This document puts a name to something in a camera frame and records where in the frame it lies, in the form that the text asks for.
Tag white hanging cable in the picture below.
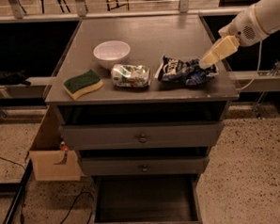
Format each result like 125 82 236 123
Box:
231 40 266 92

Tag grey drawer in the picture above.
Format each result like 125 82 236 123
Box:
60 122 224 151
79 156 210 176
88 174 206 224

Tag green yellow sponge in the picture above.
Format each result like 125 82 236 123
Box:
63 70 102 101

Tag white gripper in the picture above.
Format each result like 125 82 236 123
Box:
200 4 269 68

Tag grey middle drawer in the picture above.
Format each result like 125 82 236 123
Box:
79 156 210 176

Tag grey bottom drawer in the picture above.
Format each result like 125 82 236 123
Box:
88 174 206 224

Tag white bowl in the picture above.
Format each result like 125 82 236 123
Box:
93 40 131 70

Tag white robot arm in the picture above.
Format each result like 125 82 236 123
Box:
198 0 280 69

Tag black floor cable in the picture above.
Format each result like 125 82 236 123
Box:
0 146 96 224

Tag cardboard box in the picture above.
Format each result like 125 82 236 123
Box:
26 104 84 184

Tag black floor bar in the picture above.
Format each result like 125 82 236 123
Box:
0 161 33 224

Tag yellow chair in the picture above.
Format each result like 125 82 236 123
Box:
106 0 130 12

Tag grey top drawer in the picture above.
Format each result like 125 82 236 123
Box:
60 122 224 151

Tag blue chip bag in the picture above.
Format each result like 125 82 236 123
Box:
154 56 218 86

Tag black stool legs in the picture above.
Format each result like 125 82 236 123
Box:
39 0 70 13

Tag grey drawer cabinet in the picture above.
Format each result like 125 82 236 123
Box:
40 10 246 224

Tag metal frame rail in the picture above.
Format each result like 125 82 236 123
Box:
0 6 247 24

